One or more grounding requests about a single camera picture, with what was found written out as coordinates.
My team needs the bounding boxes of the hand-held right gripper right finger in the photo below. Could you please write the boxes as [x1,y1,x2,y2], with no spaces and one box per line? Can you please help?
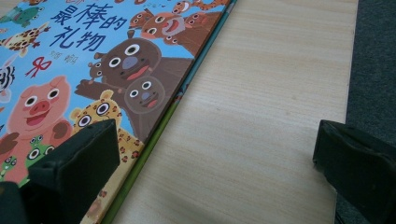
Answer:
[312,119,396,224]

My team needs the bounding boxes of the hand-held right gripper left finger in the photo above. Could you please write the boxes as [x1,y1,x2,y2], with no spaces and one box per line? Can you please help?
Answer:
[19,119,121,224]

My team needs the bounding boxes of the animal cartoon picture book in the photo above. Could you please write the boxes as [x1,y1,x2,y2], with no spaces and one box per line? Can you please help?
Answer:
[0,0,233,224]

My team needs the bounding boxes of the green-edged picture book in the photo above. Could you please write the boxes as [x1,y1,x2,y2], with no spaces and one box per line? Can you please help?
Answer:
[101,0,238,224]

